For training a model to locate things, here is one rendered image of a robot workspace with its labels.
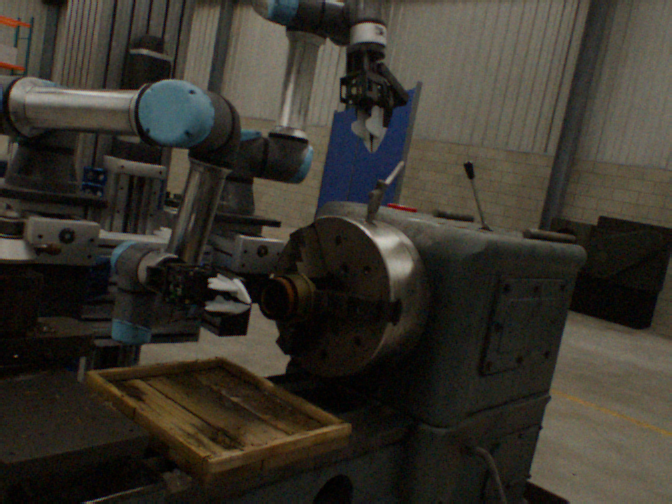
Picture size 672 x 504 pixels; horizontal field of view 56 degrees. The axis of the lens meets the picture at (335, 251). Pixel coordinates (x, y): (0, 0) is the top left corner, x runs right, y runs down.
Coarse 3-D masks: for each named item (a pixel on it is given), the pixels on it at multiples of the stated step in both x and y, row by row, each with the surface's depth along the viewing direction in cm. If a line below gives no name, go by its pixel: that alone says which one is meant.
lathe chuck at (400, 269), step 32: (320, 224) 125; (352, 224) 119; (352, 256) 119; (384, 256) 114; (320, 288) 128; (352, 288) 119; (384, 288) 114; (416, 288) 118; (352, 320) 118; (416, 320) 119; (320, 352) 124; (352, 352) 118; (384, 352) 116
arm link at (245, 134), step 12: (252, 132) 171; (240, 144) 169; (252, 144) 171; (264, 144) 173; (240, 156) 170; (252, 156) 171; (264, 156) 172; (240, 168) 171; (252, 168) 173; (264, 168) 173
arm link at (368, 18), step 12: (348, 0) 134; (360, 0) 129; (372, 0) 129; (384, 0) 131; (348, 12) 134; (360, 12) 129; (372, 12) 129; (384, 12) 131; (348, 24) 136; (384, 24) 131
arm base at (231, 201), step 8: (232, 176) 170; (224, 184) 171; (232, 184) 171; (240, 184) 171; (248, 184) 173; (224, 192) 171; (232, 192) 170; (240, 192) 171; (248, 192) 174; (224, 200) 171; (232, 200) 170; (240, 200) 171; (248, 200) 173; (216, 208) 170; (224, 208) 170; (232, 208) 170; (240, 208) 171; (248, 208) 173
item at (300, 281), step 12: (288, 276) 113; (300, 276) 115; (264, 288) 113; (276, 288) 115; (288, 288) 111; (300, 288) 112; (312, 288) 114; (264, 300) 114; (276, 300) 116; (288, 300) 110; (300, 300) 111; (312, 300) 113; (264, 312) 113; (276, 312) 111; (288, 312) 111; (300, 312) 112
